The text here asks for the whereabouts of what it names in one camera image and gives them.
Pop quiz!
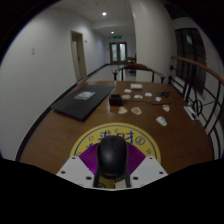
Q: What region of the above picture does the small black box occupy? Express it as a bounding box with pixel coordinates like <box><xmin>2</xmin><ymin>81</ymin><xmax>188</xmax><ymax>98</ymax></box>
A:
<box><xmin>109</xmin><ymin>94</ymin><xmax>122</xmax><ymax>107</ymax></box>

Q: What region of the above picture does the thin dark cable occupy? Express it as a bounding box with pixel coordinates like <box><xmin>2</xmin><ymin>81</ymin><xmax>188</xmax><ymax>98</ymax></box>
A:
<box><xmin>131</xmin><ymin>91</ymin><xmax>173</xmax><ymax>106</ymax></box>

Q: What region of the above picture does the glass double door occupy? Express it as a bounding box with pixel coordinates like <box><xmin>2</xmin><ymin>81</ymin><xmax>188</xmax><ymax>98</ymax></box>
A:
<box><xmin>109</xmin><ymin>41</ymin><xmax>128</xmax><ymax>65</ymax></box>

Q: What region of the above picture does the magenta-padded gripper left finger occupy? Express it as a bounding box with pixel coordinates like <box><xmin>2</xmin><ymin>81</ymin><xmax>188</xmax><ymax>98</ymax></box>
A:
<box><xmin>55</xmin><ymin>143</ymin><xmax>101</xmax><ymax>188</ymax></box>

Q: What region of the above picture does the white flat strip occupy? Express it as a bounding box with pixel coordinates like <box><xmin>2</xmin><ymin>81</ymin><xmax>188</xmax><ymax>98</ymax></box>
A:
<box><xmin>183</xmin><ymin>105</ymin><xmax>200</xmax><ymax>122</ymax></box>

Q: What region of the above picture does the black computer mouse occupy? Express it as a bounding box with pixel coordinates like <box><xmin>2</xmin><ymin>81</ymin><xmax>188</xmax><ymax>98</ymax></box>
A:
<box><xmin>96</xmin><ymin>134</ymin><xmax>129</xmax><ymax>179</ymax></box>

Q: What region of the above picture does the round yellow cartoon mouse pad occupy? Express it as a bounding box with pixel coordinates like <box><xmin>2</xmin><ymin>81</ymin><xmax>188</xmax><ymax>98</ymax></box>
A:
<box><xmin>69</xmin><ymin>122</ymin><xmax>162</xmax><ymax>164</ymax></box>

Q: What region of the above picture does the dark framed window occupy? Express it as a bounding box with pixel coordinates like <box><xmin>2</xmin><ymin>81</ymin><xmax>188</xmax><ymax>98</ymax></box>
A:
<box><xmin>174</xmin><ymin>28</ymin><xmax>208</xmax><ymax>96</ymax></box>

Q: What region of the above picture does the closed black laptop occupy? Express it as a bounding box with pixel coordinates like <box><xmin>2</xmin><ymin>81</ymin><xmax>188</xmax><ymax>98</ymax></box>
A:
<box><xmin>50</xmin><ymin>84</ymin><xmax>116</xmax><ymax>122</ymax></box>

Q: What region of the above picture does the wooden armchair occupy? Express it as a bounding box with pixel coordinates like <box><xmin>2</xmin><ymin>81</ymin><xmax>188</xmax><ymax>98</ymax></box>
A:
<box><xmin>125</xmin><ymin>56</ymin><xmax>137</xmax><ymax>65</ymax></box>
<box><xmin>112</xmin><ymin>63</ymin><xmax>167</xmax><ymax>84</ymax></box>

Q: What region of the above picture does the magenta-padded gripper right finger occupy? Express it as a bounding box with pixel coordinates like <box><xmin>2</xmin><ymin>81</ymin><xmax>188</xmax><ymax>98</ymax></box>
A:
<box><xmin>124</xmin><ymin>142</ymin><xmax>169</xmax><ymax>188</ymax></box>

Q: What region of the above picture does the wood-topped black metal railing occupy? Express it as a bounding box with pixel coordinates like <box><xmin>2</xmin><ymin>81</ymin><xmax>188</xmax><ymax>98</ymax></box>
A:
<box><xmin>168</xmin><ymin>54</ymin><xmax>224</xmax><ymax>161</ymax></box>

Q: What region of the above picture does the pale corridor door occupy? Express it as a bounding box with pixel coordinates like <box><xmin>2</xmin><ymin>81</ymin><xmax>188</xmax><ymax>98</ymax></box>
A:
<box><xmin>69</xmin><ymin>30</ymin><xmax>88</xmax><ymax>83</ymax></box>

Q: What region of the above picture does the small white box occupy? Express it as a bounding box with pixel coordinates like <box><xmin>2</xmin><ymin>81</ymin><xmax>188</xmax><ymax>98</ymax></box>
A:
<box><xmin>130</xmin><ymin>83</ymin><xmax>144</xmax><ymax>91</ymax></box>

